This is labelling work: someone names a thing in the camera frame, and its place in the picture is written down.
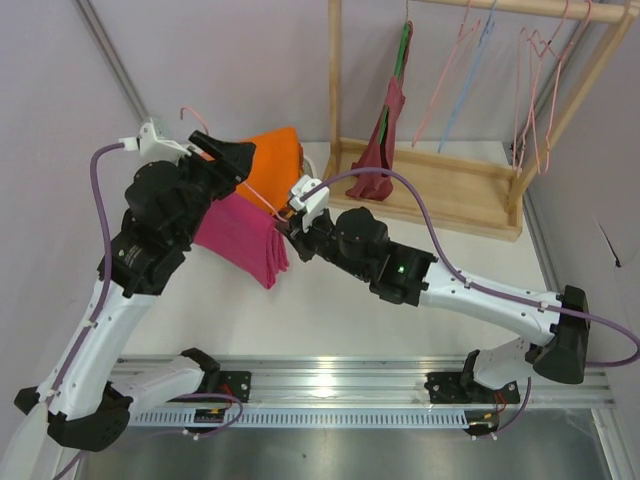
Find pink trousers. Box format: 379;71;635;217
194;193;289;290

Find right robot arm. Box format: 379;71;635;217
277;207;590;404

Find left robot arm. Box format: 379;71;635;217
14;131;256;452

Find green plastic hanger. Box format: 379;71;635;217
378;1;413;145

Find orange folded cloth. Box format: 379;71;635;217
237;126;301;214

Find white laundry basket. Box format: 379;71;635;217
301;154;320;180

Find maroon tank top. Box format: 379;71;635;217
344;74;409;204

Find wooden clothes rack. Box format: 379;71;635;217
325;1;639;241

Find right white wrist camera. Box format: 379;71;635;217
287;175;330;231

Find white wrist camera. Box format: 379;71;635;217
287;175;330;231
118;117;189;164

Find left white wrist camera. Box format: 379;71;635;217
118;117;189;164

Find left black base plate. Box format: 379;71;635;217
197;370;252;403

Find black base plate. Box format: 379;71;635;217
197;370;252;403
424;371;521;405

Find white slotted cable duct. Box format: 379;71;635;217
130;407;495;429

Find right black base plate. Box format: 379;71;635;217
424;371;521;405

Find blue wire hanger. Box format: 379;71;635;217
437;1;498;153

